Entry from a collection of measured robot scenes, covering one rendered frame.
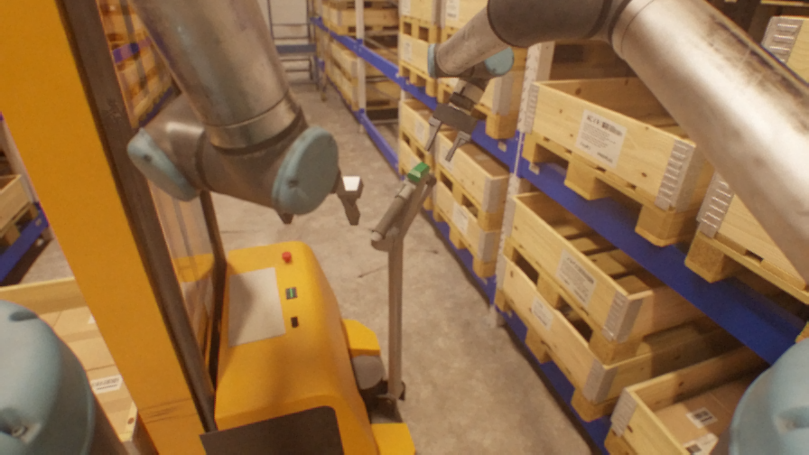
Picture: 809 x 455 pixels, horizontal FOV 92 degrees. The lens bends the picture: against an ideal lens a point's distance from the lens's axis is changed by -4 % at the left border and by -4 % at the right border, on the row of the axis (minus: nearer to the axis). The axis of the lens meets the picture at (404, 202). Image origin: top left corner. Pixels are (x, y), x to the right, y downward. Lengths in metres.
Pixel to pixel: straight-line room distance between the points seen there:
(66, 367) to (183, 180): 0.26
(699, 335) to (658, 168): 0.92
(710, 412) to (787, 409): 1.81
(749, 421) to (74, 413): 0.34
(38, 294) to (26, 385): 1.89
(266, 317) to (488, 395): 1.33
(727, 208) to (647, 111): 1.17
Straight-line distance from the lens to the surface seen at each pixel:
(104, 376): 1.73
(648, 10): 0.63
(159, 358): 1.20
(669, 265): 1.56
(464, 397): 2.37
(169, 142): 0.50
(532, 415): 2.38
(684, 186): 1.43
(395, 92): 6.03
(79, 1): 0.87
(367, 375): 1.87
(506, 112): 2.18
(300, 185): 0.39
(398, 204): 1.13
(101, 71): 0.88
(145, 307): 1.10
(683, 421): 1.99
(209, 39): 0.34
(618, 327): 1.69
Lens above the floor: 1.89
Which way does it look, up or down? 28 degrees down
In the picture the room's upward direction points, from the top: 1 degrees clockwise
